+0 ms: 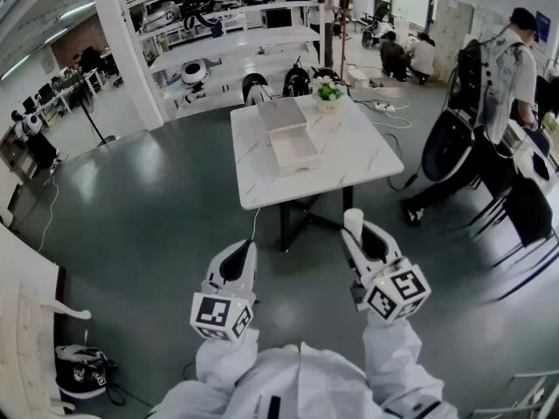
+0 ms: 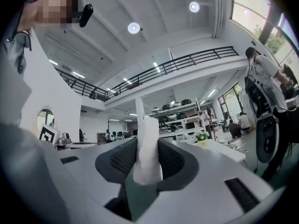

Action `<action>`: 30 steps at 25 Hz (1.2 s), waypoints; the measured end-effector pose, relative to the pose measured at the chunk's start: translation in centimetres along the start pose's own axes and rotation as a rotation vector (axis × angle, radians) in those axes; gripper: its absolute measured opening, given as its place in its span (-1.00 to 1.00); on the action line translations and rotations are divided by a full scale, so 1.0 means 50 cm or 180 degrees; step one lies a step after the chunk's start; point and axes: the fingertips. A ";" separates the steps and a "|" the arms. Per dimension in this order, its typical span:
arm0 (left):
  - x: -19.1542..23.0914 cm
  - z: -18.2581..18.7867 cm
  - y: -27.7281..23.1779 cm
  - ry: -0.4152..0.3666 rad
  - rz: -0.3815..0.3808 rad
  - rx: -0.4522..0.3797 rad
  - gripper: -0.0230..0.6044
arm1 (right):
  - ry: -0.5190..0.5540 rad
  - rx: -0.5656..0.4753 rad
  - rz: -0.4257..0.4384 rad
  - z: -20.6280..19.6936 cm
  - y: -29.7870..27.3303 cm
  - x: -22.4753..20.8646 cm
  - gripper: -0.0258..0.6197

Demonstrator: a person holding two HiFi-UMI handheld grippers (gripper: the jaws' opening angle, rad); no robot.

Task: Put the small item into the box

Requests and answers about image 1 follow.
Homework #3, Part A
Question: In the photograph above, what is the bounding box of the potted flower plant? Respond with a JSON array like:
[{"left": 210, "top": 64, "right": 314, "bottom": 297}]
[{"left": 310, "top": 75, "right": 346, "bottom": 115}]

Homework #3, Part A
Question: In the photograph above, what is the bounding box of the person's white suit torso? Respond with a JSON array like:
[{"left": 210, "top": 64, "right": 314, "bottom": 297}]
[{"left": 148, "top": 342, "right": 459, "bottom": 419}]

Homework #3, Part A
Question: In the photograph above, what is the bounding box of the black and white helmet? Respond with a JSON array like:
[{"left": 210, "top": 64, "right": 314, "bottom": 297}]
[{"left": 54, "top": 344, "right": 118, "bottom": 402}]

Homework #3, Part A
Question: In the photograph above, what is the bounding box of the black chair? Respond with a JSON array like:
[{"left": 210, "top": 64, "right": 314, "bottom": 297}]
[{"left": 469, "top": 175, "right": 559, "bottom": 278}]

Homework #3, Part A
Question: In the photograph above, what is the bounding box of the black round backpack device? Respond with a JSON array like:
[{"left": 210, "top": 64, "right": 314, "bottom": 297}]
[
  {"left": 282, "top": 65, "right": 313, "bottom": 99},
  {"left": 311, "top": 65, "right": 350, "bottom": 87}
]

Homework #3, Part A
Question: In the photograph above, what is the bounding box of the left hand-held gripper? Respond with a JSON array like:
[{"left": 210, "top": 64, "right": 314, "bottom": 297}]
[{"left": 190, "top": 238, "right": 259, "bottom": 345}]

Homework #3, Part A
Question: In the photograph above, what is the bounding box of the white round device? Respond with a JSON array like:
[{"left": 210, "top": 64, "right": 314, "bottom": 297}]
[{"left": 179, "top": 58, "right": 214, "bottom": 89}]

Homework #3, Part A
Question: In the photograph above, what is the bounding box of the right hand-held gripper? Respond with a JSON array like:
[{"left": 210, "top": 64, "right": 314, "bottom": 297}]
[{"left": 341, "top": 220, "right": 432, "bottom": 324}]

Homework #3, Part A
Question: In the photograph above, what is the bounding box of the brown coat stand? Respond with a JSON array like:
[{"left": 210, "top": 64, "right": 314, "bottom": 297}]
[{"left": 336, "top": 0, "right": 354, "bottom": 87}]

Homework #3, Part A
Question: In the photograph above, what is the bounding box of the white marble table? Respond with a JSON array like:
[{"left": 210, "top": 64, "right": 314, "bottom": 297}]
[{"left": 230, "top": 93, "right": 405, "bottom": 252}]

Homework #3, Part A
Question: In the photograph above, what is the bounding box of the person's left forearm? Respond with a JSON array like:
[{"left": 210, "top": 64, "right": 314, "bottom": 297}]
[{"left": 194, "top": 329, "right": 259, "bottom": 392}]

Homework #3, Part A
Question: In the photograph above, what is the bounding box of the person's right forearm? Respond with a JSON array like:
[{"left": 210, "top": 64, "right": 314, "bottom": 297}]
[{"left": 362, "top": 310, "right": 446, "bottom": 405}]

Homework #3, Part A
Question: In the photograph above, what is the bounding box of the black device with white straps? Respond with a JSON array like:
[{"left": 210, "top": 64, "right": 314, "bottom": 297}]
[{"left": 241, "top": 72, "right": 275, "bottom": 105}]

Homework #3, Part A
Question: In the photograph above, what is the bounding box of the white carved bench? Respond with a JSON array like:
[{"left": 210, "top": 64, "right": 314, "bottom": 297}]
[{"left": 0, "top": 277, "right": 93, "bottom": 415}]

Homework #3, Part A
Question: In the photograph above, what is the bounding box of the white locker cabinet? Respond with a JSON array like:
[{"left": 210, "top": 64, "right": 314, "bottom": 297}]
[{"left": 430, "top": 0, "right": 476, "bottom": 82}]

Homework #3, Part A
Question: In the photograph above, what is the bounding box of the white cylindrical object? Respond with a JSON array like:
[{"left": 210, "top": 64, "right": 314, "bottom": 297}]
[{"left": 343, "top": 208, "right": 364, "bottom": 237}]

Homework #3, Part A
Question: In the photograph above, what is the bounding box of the black floor fan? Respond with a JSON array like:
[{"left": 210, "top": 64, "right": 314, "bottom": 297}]
[{"left": 69, "top": 88, "right": 118, "bottom": 148}]

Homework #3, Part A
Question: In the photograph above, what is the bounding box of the large black round device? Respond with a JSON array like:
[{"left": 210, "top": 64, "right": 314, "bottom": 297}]
[{"left": 421, "top": 106, "right": 477, "bottom": 182}]

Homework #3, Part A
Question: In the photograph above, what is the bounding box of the white shelf rack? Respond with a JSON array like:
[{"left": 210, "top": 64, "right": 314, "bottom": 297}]
[{"left": 86, "top": 0, "right": 327, "bottom": 124}]

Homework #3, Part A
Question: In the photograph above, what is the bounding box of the white drawer box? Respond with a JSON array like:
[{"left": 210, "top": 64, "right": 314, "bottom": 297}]
[{"left": 256, "top": 96, "right": 323, "bottom": 177}]

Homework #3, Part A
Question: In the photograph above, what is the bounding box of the small white robot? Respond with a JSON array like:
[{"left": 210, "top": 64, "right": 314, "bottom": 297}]
[{"left": 11, "top": 110, "right": 60, "bottom": 169}]

